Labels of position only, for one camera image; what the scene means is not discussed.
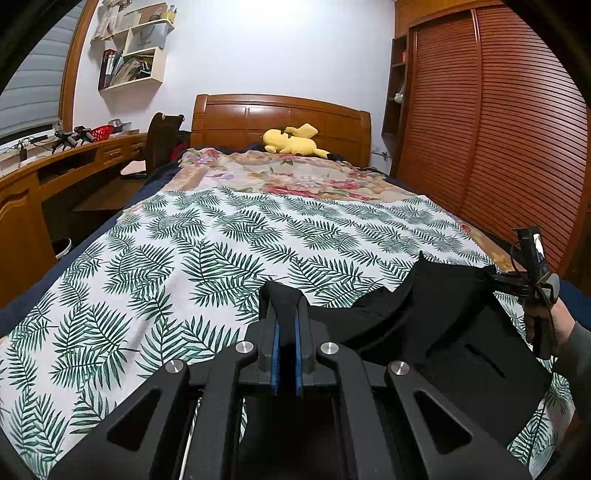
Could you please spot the waste bin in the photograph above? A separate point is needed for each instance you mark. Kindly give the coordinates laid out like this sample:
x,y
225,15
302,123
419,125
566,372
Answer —
x,y
61,248

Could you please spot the wall socket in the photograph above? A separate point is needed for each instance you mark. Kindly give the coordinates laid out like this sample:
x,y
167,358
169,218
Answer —
x,y
381,153

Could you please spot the black garment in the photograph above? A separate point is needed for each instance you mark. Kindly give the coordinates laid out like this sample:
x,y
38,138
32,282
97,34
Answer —
x,y
443,332

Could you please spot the yellow plush toy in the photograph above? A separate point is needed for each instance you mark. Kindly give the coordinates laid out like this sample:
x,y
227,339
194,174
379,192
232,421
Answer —
x,y
291,141

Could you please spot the dark wooden chair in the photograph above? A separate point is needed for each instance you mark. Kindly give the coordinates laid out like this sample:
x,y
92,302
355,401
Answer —
x,y
159,138

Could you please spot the wooden slatted wardrobe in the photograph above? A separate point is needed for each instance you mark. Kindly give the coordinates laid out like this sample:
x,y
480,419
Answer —
x,y
485,115

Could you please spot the person's right hand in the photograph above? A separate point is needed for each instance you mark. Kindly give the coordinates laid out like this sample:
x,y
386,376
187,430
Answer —
x,y
563,318

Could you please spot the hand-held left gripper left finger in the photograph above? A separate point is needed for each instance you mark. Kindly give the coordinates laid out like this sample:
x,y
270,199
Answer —
x,y
276,360

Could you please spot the white wall shelf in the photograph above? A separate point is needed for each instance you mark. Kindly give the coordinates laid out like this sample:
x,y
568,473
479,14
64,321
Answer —
x,y
138,50

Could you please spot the white paper bag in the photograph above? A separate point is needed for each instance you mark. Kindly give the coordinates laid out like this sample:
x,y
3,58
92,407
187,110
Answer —
x,y
148,36

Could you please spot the red basket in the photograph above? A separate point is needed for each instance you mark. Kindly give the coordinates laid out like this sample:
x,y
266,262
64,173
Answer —
x,y
101,133

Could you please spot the black device on desk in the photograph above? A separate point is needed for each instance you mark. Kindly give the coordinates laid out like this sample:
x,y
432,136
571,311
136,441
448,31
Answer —
x,y
69,137

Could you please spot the wooden desk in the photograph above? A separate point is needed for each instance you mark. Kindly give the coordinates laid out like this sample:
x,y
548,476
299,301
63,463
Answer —
x,y
27,194

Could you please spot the wooden headboard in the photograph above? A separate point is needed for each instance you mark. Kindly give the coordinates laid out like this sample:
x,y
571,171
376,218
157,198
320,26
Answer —
x,y
258,120

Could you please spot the grey window blind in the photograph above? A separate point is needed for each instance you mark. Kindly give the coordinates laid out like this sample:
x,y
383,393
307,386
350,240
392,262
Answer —
x,y
32,87

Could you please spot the bed with leaf-print cover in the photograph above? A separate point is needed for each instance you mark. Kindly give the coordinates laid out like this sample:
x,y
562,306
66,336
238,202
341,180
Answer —
x,y
161,286

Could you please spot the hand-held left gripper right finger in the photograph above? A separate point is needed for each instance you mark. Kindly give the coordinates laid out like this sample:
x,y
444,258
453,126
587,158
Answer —
x,y
299,360

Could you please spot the floral blanket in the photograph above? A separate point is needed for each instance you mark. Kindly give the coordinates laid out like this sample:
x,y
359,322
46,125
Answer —
x,y
258,173

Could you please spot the person's right forearm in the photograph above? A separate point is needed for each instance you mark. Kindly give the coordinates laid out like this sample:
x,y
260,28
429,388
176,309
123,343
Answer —
x,y
575,364

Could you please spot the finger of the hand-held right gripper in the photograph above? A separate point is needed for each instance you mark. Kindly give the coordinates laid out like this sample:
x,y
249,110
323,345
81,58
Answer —
x,y
508,280

